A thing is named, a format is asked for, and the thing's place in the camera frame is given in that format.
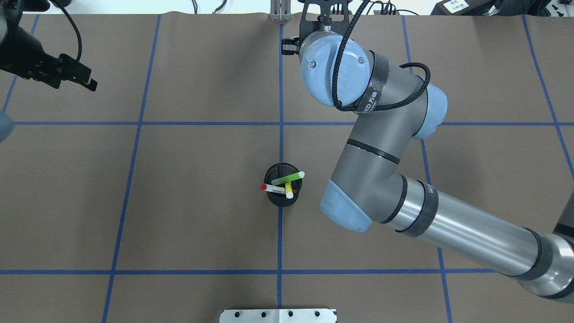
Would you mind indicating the red marker pen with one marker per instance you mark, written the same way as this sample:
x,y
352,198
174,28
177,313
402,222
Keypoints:
x,y
273,189

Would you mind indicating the yellow marker pen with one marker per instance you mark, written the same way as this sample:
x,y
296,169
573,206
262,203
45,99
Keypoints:
x,y
289,193

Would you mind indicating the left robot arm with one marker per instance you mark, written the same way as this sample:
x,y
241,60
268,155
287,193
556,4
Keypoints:
x,y
12,11

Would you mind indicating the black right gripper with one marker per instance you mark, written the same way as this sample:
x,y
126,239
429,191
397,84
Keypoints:
x,y
290,46

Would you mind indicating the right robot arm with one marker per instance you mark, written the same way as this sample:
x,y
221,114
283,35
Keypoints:
x,y
393,107

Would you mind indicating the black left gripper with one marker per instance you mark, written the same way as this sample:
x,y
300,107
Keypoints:
x,y
23,50

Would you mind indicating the black mesh pen cup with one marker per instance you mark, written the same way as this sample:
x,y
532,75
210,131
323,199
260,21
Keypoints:
x,y
280,170

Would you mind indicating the aluminium frame post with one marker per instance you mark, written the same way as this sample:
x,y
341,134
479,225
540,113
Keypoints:
x,y
280,10

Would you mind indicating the green marker pen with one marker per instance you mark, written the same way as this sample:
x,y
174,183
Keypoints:
x,y
288,178

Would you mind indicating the metal base plate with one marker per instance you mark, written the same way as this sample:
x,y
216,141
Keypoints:
x,y
305,315

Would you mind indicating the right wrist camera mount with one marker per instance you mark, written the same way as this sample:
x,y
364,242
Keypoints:
x,y
319,13

